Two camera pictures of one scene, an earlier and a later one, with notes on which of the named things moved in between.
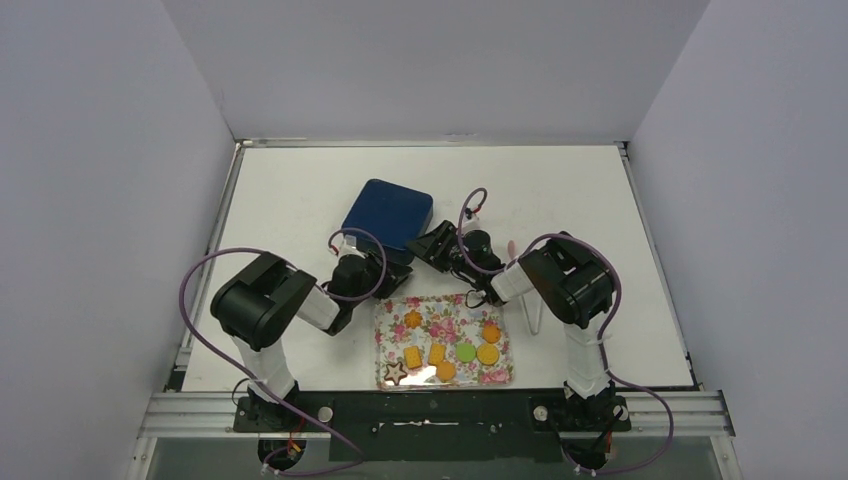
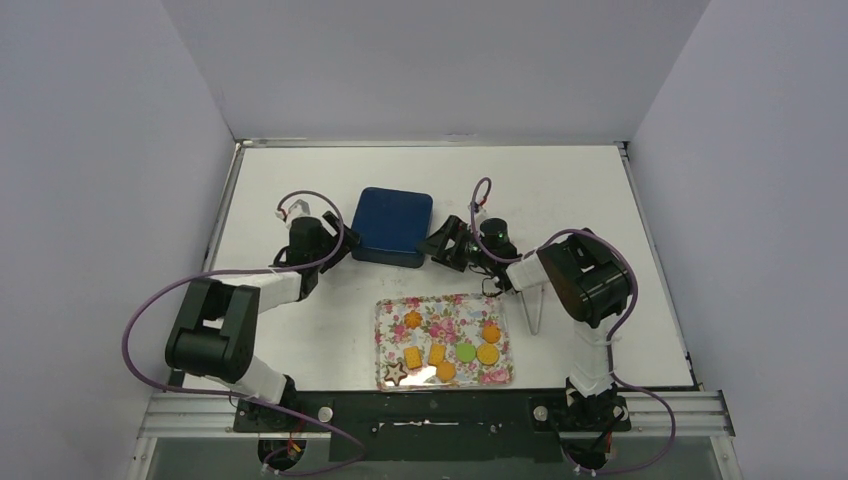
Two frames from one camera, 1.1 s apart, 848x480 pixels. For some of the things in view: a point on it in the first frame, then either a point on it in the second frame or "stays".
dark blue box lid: x=395 y=216 stays
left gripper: x=393 y=275 to x=350 y=239
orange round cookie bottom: x=445 y=371 stays
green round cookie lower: x=465 y=352 stays
